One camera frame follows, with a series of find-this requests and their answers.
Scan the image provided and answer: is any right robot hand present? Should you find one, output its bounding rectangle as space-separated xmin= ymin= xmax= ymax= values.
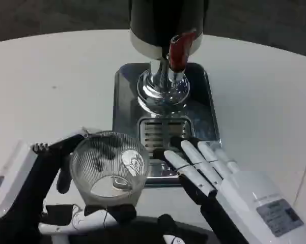
xmin=152 ymin=136 xmax=306 ymax=244

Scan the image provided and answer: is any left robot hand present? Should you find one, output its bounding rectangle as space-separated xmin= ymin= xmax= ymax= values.
xmin=0 ymin=126 xmax=138 ymax=244

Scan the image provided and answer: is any red tap handle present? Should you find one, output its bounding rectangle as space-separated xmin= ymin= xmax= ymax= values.
xmin=167 ymin=31 xmax=197 ymax=72

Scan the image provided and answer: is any slotted steel tray grid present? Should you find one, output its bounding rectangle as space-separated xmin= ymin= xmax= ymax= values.
xmin=138 ymin=116 xmax=196 ymax=154

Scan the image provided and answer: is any black steel drink dispenser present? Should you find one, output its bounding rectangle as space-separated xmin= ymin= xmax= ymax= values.
xmin=128 ymin=0 xmax=207 ymax=108

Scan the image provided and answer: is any clear ribbed glass cup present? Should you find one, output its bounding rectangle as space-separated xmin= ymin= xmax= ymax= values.
xmin=69 ymin=130 xmax=151 ymax=207

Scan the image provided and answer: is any steel drip tray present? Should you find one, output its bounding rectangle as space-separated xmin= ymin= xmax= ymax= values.
xmin=112 ymin=62 xmax=222 ymax=188

